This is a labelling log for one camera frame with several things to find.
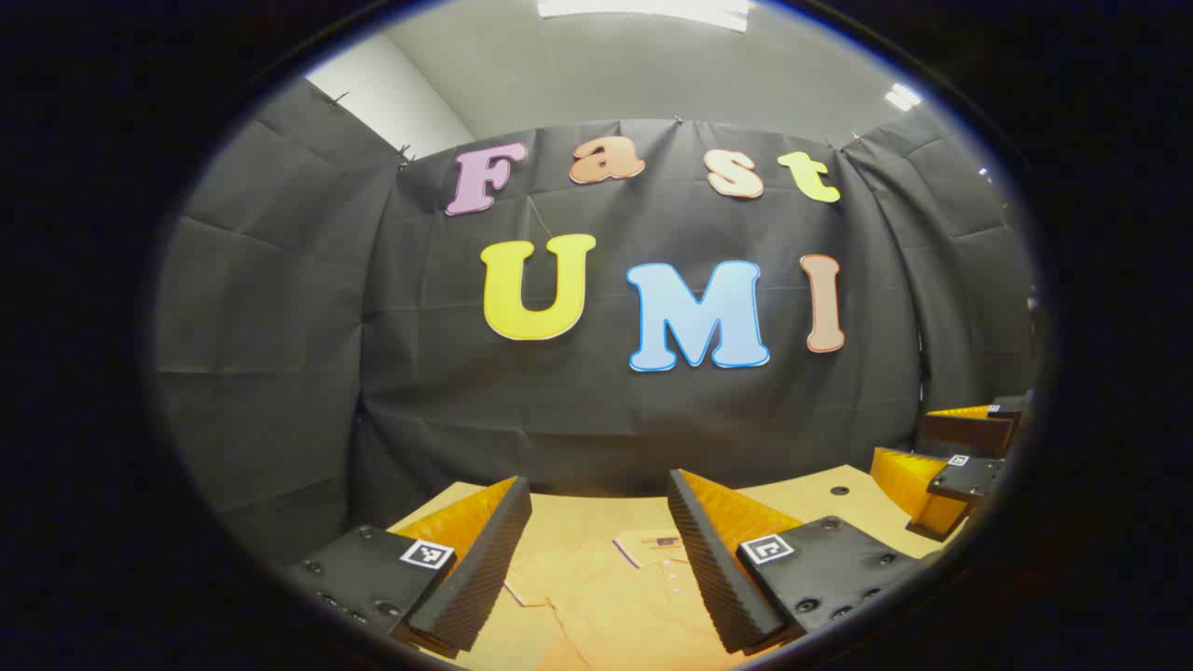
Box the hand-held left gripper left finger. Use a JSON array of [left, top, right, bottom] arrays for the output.
[[280, 475, 533, 660]]

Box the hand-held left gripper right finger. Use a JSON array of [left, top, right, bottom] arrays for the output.
[[665, 469, 938, 655]]

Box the orange T-shirt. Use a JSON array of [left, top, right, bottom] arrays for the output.
[[457, 527, 747, 671]]

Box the black backdrop cloth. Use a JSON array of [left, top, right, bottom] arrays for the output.
[[154, 79, 1037, 565]]

